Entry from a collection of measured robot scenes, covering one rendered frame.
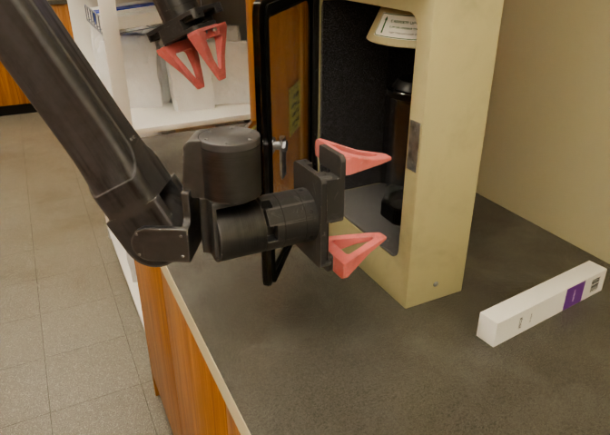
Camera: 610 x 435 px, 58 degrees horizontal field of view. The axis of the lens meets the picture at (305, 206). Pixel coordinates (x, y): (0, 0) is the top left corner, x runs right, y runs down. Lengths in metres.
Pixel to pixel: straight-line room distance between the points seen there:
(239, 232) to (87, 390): 1.74
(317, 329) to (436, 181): 0.27
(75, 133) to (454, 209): 0.54
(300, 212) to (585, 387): 0.45
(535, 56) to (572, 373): 0.62
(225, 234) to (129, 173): 0.10
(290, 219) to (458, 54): 0.33
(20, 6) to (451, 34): 0.48
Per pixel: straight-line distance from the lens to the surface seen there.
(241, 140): 0.51
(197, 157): 0.52
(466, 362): 0.80
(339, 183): 0.55
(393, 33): 0.83
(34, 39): 0.53
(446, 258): 0.88
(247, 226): 0.53
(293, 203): 0.55
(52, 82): 0.53
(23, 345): 2.53
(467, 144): 0.81
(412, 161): 0.77
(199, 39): 0.80
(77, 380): 2.28
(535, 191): 1.22
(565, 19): 1.15
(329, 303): 0.88
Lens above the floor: 1.45
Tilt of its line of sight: 26 degrees down
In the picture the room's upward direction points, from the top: straight up
